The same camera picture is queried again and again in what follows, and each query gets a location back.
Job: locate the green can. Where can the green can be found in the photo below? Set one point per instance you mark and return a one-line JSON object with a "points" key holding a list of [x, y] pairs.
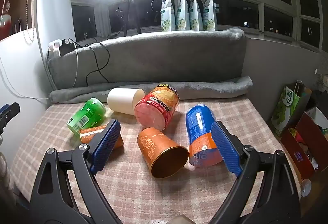
{"points": [[89, 111]]}

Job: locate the green paper bag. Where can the green paper bag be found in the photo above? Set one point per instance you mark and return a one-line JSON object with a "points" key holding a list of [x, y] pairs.
{"points": [[285, 108]]}

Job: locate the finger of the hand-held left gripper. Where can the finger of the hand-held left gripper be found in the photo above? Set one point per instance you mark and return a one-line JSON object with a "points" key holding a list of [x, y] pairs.
{"points": [[11, 111]]}

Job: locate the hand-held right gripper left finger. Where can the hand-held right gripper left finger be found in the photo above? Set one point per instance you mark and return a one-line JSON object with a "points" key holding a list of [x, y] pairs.
{"points": [[106, 144]]}

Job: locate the red white figurine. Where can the red white figurine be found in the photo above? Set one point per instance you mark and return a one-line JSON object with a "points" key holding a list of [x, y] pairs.
{"points": [[4, 21]]}

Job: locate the white power strip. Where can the white power strip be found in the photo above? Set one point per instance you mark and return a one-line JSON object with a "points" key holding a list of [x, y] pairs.
{"points": [[54, 48]]}

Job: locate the white green stand-up pouch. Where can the white green stand-up pouch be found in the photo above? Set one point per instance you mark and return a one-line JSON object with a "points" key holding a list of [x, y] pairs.
{"points": [[182, 14], [208, 14], [196, 14], [167, 14]]}

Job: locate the grey sofa backrest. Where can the grey sofa backrest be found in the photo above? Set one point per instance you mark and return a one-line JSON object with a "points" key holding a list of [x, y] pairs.
{"points": [[166, 57]]}

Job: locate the black tripod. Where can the black tripod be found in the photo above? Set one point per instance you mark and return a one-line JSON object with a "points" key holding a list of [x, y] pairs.
{"points": [[131, 9]]}

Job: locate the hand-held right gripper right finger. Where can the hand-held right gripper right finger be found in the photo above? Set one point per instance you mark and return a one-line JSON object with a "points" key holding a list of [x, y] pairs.
{"points": [[226, 148]]}

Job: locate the small orange patterned cup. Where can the small orange patterned cup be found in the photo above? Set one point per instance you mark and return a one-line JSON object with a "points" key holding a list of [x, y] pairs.
{"points": [[88, 135]]}

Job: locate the red cardboard box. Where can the red cardboard box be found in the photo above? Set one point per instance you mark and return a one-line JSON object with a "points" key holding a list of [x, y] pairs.
{"points": [[293, 147]]}

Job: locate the rolled grey blanket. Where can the rolled grey blanket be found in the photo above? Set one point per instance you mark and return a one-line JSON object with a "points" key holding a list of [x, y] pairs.
{"points": [[205, 89]]}

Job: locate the white plastic cup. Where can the white plastic cup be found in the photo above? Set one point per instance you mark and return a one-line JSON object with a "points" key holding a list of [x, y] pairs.
{"points": [[123, 100]]}

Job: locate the red printed snack cup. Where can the red printed snack cup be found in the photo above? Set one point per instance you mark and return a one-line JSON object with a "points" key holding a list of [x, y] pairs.
{"points": [[158, 108]]}

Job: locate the black power adapter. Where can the black power adapter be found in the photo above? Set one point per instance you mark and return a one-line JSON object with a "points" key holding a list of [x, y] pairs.
{"points": [[67, 47]]}

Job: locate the large orange patterned cup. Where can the large orange patterned cup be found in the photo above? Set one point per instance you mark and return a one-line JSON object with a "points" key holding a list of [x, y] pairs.
{"points": [[153, 144]]}

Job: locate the blue and orange can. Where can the blue and orange can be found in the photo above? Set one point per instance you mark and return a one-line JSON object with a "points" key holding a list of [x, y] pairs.
{"points": [[198, 121]]}

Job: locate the white cardboard box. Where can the white cardboard box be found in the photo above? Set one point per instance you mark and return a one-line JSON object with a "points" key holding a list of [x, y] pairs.
{"points": [[319, 116]]}

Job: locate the white round lid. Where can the white round lid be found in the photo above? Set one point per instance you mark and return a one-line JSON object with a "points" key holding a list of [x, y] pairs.
{"points": [[306, 188]]}

